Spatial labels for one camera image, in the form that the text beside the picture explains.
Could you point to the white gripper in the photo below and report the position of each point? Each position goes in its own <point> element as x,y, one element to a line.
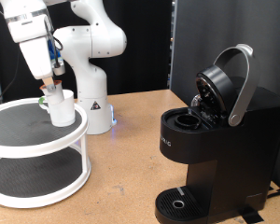
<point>37,59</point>

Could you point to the white mug with green mark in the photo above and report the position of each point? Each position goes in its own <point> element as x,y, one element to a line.
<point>63,112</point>

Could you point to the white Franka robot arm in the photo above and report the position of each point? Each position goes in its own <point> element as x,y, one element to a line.
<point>93,87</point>

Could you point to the black Keurig water tank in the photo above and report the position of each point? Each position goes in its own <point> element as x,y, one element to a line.
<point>239,81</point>

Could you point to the black Keurig coffee machine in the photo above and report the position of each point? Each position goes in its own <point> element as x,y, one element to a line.
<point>239,149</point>

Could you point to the white two-tier turntable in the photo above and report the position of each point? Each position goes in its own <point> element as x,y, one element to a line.
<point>21,127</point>

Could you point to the black curtain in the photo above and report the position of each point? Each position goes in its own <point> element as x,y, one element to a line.
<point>140,46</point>

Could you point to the black slotted drip tray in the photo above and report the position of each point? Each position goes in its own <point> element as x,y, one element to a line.
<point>168,199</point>

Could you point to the black tape strip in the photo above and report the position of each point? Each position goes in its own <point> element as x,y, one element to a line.
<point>252,215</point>

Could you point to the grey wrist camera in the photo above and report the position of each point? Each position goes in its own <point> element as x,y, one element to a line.
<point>59,69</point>

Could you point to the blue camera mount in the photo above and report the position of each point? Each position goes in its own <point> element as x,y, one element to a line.
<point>54,55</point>

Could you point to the metal frame post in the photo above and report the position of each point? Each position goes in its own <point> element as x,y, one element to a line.
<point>172,46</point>

